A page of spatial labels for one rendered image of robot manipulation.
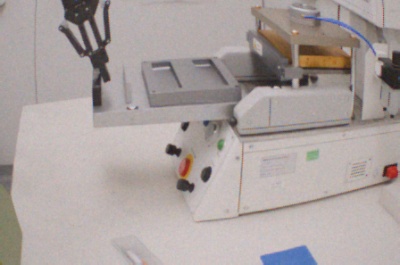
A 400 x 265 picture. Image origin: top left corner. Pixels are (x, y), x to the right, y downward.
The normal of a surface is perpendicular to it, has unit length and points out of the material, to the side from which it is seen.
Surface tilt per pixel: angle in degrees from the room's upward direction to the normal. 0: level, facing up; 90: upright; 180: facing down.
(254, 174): 90
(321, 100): 90
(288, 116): 90
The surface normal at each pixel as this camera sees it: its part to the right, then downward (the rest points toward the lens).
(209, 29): 0.25, 0.37
